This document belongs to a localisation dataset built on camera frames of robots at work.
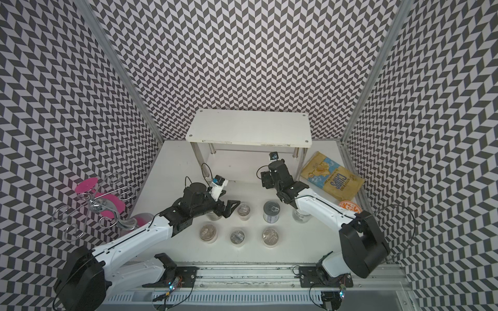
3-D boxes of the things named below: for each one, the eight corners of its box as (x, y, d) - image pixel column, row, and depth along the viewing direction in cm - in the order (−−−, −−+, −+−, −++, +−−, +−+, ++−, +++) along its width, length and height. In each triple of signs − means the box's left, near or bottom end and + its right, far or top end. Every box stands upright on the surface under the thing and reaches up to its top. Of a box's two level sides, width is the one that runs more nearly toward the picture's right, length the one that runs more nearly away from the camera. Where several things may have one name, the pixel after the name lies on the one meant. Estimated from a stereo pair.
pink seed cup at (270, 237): (262, 249, 81) (262, 245, 77) (262, 232, 85) (262, 228, 81) (278, 249, 81) (279, 245, 77) (277, 232, 85) (278, 228, 81)
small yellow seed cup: (230, 247, 81) (229, 243, 77) (231, 232, 85) (230, 228, 81) (245, 247, 81) (244, 243, 77) (245, 232, 85) (245, 228, 81)
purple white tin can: (263, 223, 89) (263, 216, 82) (262, 208, 94) (263, 200, 87) (279, 223, 89) (281, 216, 82) (278, 208, 94) (279, 200, 87)
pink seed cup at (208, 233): (201, 244, 82) (197, 240, 78) (204, 228, 86) (201, 223, 82) (216, 244, 82) (213, 240, 78) (218, 228, 86) (216, 223, 82)
